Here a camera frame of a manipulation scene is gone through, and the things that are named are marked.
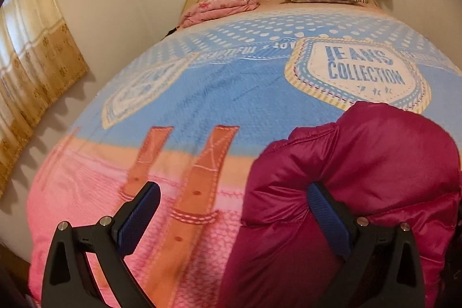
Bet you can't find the folded pink floral quilt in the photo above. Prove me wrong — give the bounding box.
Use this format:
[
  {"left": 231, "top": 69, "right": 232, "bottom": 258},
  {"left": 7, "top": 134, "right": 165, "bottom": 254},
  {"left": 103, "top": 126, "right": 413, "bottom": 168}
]
[{"left": 180, "top": 0, "right": 261, "bottom": 29}]

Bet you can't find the blue and pink printed blanket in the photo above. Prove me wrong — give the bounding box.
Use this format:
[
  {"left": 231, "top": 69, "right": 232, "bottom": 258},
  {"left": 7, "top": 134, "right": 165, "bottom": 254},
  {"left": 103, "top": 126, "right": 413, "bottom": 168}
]
[{"left": 27, "top": 7, "right": 462, "bottom": 308}]

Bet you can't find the magenta puffer jacket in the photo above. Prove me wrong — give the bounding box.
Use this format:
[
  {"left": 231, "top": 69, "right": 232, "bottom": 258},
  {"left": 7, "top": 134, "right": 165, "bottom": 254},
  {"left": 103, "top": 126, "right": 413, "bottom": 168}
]
[{"left": 218, "top": 100, "right": 462, "bottom": 308}]

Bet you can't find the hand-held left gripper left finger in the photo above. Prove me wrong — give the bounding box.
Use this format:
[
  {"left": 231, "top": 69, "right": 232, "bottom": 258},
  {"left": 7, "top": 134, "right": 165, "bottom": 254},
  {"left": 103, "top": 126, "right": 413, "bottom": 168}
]
[{"left": 41, "top": 182, "right": 161, "bottom": 308}]

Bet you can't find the beige curtain on side wall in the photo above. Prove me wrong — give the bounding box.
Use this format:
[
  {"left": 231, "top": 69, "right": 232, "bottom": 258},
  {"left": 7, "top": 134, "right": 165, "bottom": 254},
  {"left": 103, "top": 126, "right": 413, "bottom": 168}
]
[{"left": 0, "top": 0, "right": 90, "bottom": 201}]

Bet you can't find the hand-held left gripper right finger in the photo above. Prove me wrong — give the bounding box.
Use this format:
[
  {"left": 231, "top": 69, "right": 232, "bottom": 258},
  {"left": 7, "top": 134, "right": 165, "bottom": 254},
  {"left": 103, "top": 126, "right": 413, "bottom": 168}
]
[{"left": 306, "top": 182, "right": 427, "bottom": 308}]

